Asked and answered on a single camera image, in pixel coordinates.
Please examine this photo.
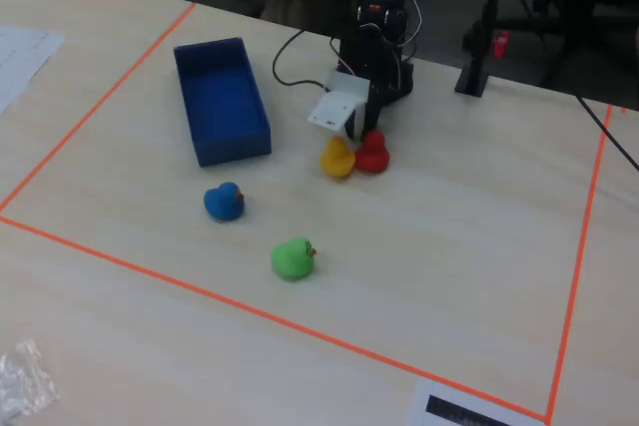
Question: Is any orange tape line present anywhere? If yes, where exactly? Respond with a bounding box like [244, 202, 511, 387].
[0, 214, 550, 422]
[0, 2, 197, 213]
[545, 104, 614, 422]

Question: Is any small red clip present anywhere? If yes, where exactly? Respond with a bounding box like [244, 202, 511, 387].
[492, 30, 512, 59]

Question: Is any clear plastic bag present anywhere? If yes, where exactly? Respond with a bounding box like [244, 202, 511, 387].
[0, 339, 60, 421]

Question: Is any white paper with black bar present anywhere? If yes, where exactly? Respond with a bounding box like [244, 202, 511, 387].
[406, 378, 548, 426]

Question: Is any yellow rubber duck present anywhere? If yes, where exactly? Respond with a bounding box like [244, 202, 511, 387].
[319, 135, 357, 181]

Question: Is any thin black cable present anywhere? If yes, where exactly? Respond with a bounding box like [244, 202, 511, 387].
[574, 93, 639, 172]

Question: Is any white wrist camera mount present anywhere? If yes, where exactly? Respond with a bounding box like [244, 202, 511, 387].
[307, 71, 372, 130]

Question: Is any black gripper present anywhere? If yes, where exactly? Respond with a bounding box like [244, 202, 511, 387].
[347, 64, 416, 143]

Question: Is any green rubber duck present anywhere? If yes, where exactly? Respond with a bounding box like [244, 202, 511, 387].
[270, 237, 319, 282]

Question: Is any black upright stand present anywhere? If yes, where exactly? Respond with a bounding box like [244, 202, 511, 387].
[453, 0, 515, 98]

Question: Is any blue rectangular open box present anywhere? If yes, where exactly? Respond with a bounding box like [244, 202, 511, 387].
[173, 36, 274, 169]

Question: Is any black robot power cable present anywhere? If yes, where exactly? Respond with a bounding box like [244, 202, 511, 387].
[272, 28, 341, 92]

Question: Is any red rubber duck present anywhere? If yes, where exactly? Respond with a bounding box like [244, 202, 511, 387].
[353, 130, 391, 176]

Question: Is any black office chair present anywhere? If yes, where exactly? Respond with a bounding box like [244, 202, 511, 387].
[461, 0, 639, 93]

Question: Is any blue rubber duck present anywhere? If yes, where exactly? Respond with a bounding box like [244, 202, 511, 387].
[203, 181, 247, 223]

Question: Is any white paper with grid print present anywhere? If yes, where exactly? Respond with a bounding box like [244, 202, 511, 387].
[0, 24, 67, 117]

